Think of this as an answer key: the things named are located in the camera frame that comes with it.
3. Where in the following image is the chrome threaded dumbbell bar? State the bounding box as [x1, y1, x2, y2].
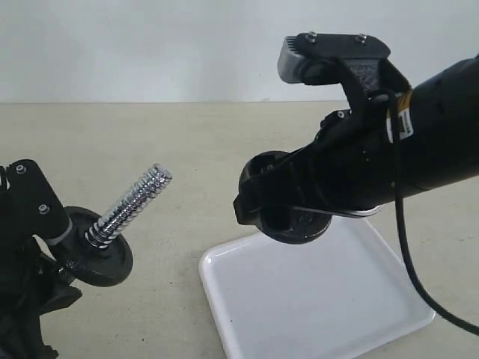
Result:
[87, 164, 173, 248]

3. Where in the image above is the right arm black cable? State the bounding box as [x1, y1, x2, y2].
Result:
[385, 89, 479, 336]

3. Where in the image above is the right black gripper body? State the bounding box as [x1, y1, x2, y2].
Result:
[291, 108, 396, 213]

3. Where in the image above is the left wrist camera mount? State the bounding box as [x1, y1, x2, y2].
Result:
[1, 159, 73, 246]

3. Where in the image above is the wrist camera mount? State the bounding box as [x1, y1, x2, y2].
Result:
[277, 31, 411, 113]
[1, 159, 73, 246]

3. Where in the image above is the white rectangular plastic tray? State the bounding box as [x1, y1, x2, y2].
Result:
[198, 218, 435, 358]

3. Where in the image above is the black weight plate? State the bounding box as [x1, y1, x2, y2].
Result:
[50, 206, 133, 287]
[239, 151, 332, 246]

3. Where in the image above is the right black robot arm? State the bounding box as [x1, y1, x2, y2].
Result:
[234, 58, 478, 233]

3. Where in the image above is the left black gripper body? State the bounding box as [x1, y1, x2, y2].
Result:
[1, 239, 56, 358]

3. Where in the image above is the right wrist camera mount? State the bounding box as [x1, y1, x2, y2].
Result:
[277, 31, 411, 113]

